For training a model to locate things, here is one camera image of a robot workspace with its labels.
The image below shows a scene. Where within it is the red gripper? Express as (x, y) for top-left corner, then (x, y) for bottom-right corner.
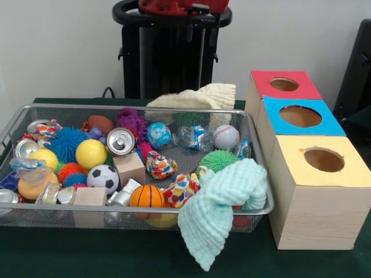
(185, 0), (230, 47)

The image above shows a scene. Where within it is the cream yellow cloth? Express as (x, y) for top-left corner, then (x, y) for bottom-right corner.
(144, 83), (237, 127)

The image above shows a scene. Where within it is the mint green cloth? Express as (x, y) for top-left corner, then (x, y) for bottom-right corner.
(177, 158), (268, 272)

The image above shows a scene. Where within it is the wooden box with three holes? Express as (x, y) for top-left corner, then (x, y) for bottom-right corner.
(245, 69), (371, 251)

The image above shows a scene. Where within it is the shallow clear mesh bin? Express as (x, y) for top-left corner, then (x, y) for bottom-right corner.
(0, 104), (275, 232)

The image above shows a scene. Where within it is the white baseball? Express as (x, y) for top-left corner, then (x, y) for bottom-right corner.
(213, 125), (241, 151)

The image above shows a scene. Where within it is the blue globe ball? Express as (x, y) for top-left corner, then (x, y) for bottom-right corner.
(146, 122), (172, 150)

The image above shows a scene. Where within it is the green spiky ball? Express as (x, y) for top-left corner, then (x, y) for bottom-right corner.
(199, 149), (240, 174)

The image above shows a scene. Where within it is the silver drink can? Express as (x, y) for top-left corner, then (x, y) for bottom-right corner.
(106, 127), (137, 156)

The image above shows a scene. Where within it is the black chair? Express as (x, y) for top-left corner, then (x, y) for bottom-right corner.
(333, 19), (371, 116)

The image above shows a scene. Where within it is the large yellow ball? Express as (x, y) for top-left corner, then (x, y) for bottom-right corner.
(75, 139), (108, 170)

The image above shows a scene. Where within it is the orange toy basketball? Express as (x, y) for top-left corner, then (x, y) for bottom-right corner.
(129, 184), (165, 209)

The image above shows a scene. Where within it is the black white soccer ball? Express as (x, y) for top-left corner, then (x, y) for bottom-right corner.
(86, 164), (120, 195)

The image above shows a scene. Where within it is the dark green side table cloth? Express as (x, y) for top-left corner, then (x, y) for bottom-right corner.
(346, 104), (371, 128)

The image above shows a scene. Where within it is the plain wooden block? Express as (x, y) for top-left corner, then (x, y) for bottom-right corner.
(72, 187), (107, 229)

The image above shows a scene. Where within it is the small yellow ball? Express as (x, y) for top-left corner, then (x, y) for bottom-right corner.
(28, 148), (60, 170)

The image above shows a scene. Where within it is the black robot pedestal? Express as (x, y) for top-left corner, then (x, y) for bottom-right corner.
(112, 0), (232, 101)

